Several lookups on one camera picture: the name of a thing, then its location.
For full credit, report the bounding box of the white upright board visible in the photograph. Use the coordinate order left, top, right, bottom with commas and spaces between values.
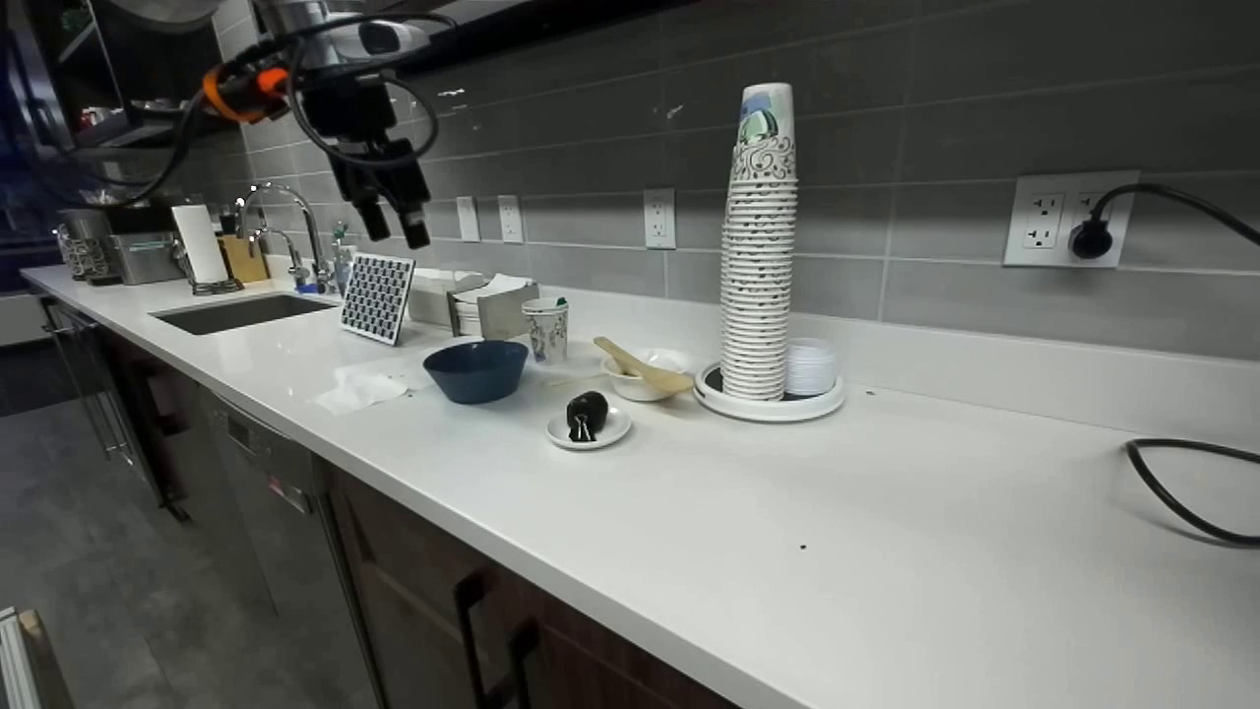
167, 198, 235, 295

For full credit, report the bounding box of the blue bowl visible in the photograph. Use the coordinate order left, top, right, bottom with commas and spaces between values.
421, 338, 530, 404

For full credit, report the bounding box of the black cable loop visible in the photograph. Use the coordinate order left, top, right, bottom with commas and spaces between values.
1123, 433, 1260, 552

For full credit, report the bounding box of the steel sink basin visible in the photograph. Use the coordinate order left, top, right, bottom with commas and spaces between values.
148, 290, 340, 338

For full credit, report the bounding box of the white round tray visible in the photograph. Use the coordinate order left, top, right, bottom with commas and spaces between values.
689, 358, 850, 424

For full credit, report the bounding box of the short white cup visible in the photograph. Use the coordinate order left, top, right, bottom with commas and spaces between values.
783, 341, 841, 401

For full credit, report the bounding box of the chrome faucet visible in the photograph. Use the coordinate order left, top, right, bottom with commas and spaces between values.
234, 177, 332, 295

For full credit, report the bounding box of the silver countertop appliance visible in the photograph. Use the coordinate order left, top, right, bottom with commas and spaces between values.
50, 194, 190, 288

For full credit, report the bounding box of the white striped object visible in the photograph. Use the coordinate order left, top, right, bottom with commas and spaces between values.
0, 601, 46, 709

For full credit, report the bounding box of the patterned square trivet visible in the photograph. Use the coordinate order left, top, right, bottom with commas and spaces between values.
340, 246, 416, 351

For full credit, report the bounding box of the silver dishwasher front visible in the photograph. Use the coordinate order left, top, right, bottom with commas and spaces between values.
180, 391, 386, 709

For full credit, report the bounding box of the small white plate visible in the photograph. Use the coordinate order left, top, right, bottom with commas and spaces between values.
545, 401, 636, 456

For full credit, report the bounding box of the black cabinet handle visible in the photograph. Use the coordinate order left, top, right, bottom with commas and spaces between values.
449, 571, 491, 709

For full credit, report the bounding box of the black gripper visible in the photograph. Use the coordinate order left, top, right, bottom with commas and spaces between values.
300, 73, 436, 254

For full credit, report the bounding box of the black plug with cable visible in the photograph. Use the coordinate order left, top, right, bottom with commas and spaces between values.
1063, 177, 1260, 265

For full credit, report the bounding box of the white bowl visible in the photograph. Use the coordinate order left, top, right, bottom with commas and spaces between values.
601, 346, 696, 404

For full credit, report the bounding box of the small black object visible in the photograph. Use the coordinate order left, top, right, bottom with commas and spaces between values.
562, 387, 615, 446

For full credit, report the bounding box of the white wall outlet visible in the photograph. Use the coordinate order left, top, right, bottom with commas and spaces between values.
999, 170, 1143, 274

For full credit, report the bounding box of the black robot cable orange tape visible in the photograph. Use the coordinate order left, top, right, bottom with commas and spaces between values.
76, 7, 445, 207

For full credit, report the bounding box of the dark wall shelf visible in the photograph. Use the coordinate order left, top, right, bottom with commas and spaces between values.
25, 0, 240, 170

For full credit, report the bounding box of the brown wooden cabinet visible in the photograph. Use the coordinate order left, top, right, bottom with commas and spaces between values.
327, 468, 740, 709

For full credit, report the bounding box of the tall stack of paper cups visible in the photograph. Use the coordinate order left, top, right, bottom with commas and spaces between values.
717, 77, 802, 404

